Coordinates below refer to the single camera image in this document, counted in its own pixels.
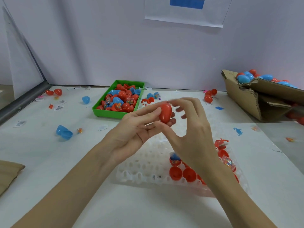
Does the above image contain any pile of capsule halves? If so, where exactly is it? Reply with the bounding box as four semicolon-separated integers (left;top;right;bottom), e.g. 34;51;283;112
97;83;143;112

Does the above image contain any person's left forearm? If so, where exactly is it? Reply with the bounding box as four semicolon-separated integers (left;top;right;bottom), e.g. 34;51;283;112
12;142;117;228

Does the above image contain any pile of finished eggs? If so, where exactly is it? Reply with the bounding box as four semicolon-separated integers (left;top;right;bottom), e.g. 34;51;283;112
236;70;304;91

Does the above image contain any person's right forearm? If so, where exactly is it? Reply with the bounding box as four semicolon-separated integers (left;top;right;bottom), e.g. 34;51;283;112
199;159;278;228

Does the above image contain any cardboard box of capsules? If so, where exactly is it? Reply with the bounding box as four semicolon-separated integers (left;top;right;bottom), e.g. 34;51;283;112
221;70;304;123

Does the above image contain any blue egg shell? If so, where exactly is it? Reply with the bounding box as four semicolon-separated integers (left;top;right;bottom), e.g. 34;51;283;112
56;125;74;141

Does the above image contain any flat brown cardboard sheet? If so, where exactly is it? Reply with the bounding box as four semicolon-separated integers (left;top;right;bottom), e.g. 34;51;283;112
0;160;26;197

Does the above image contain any person's right hand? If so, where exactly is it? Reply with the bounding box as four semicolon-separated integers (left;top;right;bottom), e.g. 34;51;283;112
159;97;220;174

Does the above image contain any person's left hand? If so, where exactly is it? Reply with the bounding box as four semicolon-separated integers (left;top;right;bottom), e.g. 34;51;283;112
99;102;177;165

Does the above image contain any small capsule cluster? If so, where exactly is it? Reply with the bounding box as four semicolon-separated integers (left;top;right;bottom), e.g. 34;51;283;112
142;92;162;105

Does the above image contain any white paper sign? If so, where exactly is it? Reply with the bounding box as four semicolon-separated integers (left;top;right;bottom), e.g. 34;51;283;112
144;0;234;29

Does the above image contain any clear triangular panel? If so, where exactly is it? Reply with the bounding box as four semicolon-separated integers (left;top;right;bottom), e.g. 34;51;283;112
2;8;46;100

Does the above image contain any grey metal rail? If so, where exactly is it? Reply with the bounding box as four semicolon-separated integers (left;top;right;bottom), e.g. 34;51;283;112
0;82;52;125

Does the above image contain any clear plastic egg tray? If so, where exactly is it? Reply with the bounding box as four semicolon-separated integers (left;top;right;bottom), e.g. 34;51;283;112
116;103;251;198

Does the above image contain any green plastic tray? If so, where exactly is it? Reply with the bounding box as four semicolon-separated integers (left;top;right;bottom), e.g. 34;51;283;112
92;80;146;119

